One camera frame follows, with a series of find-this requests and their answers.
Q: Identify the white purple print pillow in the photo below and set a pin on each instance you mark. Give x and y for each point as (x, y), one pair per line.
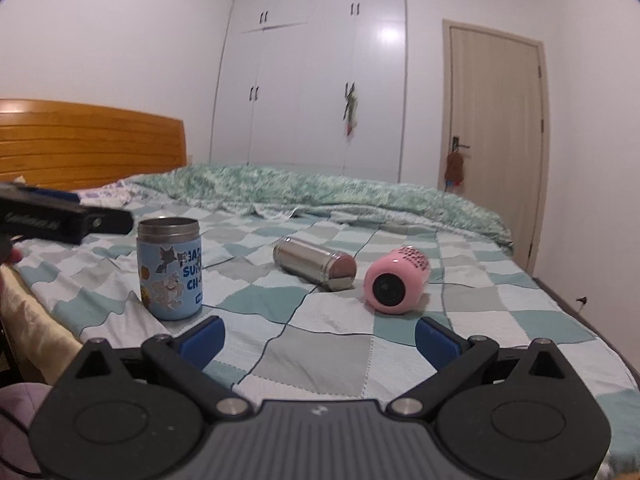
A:
(102, 194)

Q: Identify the beige wooden door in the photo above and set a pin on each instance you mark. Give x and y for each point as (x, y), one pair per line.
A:
(495, 110)

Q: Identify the brown hanging ornament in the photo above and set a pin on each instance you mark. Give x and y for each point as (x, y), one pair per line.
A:
(454, 167)

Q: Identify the wooden bed headboard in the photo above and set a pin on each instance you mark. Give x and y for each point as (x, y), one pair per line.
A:
(90, 145)

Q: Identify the blue cartoon print cup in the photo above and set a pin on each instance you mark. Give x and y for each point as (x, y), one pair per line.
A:
(170, 272)

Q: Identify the checkered bed blanket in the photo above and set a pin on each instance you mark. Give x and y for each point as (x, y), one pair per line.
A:
(325, 345)

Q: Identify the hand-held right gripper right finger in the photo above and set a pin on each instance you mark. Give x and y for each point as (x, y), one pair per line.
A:
(436, 342)

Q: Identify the green floral quilt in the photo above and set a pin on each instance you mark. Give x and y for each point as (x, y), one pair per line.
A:
(350, 195)

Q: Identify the purple clothing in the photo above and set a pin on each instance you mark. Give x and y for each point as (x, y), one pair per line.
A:
(20, 425)

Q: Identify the black wall plug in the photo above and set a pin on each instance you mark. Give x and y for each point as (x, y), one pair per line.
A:
(581, 300)

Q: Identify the yellow bed sheet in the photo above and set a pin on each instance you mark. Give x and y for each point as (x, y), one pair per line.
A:
(35, 310)

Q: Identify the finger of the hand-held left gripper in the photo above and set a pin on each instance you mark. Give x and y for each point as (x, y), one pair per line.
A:
(110, 221)

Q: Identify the stainless steel cup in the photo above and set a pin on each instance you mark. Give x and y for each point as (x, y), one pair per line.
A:
(306, 260)

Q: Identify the pink cup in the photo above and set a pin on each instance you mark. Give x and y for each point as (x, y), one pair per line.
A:
(400, 270)

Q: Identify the green red hanging ornament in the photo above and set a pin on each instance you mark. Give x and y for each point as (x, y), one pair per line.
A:
(351, 107)

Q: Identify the white wardrobe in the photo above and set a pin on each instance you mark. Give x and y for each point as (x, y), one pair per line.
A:
(300, 85)

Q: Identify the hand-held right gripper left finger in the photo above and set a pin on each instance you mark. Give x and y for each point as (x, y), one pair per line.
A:
(202, 341)

